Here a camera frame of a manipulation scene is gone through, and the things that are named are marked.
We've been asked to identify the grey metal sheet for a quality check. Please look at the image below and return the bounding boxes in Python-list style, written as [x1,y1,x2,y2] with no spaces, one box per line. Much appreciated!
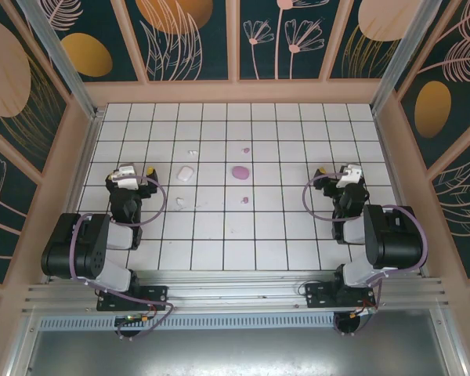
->
[7,327,470,376]

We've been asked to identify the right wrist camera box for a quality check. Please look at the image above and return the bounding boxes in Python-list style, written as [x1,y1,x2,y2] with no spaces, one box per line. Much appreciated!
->
[334,164,364,190]

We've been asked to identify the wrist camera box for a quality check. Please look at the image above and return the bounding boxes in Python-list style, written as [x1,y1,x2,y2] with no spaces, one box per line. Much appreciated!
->
[114,164,140,190]
[334,164,364,190]

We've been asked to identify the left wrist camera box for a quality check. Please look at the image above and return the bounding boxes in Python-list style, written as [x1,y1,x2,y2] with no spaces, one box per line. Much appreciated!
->
[114,164,140,190]

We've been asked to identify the aluminium side rail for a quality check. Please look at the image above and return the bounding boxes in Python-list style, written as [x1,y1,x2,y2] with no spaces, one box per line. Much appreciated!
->
[371,109,432,277]
[42,107,103,285]

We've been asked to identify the wall panel feather orange oval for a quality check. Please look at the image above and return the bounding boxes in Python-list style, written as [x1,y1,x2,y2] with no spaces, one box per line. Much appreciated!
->
[395,0,470,170]

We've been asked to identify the wall panel pink leaf outlines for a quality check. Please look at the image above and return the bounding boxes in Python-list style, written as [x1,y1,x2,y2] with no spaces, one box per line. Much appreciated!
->
[430,135,470,280]

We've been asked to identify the small electronics board with wires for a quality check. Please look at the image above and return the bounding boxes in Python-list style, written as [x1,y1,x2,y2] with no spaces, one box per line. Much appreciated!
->
[350,305,378,319]
[114,313,152,327]

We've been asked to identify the wall panel with pink flowers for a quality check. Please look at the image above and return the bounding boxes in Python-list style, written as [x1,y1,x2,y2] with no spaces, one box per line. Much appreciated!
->
[239,0,340,81]

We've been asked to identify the wall panel single pink flower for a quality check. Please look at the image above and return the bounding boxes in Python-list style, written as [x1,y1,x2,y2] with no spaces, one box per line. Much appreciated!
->
[0,139,38,285]

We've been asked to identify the wall panel with orange oval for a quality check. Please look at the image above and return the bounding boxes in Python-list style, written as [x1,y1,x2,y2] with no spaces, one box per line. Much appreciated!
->
[37,0,141,83]

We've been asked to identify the aluminium corner post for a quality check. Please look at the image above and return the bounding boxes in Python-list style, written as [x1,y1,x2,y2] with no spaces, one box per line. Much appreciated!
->
[17,0,103,121]
[370,0,447,115]

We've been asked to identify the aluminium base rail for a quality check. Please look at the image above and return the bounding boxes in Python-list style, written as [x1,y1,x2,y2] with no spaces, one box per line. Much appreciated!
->
[21,269,450,315]

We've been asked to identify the wall panel large pink circle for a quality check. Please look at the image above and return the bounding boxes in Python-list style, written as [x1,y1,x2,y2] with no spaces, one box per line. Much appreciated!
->
[0,0,70,178]

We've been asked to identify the slotted grey cable duct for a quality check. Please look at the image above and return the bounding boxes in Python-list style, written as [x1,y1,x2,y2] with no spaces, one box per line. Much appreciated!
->
[38,313,340,331]

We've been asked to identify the wall panel orange circle leaves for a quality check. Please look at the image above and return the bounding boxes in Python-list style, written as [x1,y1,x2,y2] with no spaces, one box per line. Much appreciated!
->
[125,0,230,82]

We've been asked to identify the wall panel pink circle gold lines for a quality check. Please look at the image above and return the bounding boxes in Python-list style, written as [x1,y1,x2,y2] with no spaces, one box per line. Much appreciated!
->
[328,0,432,80]

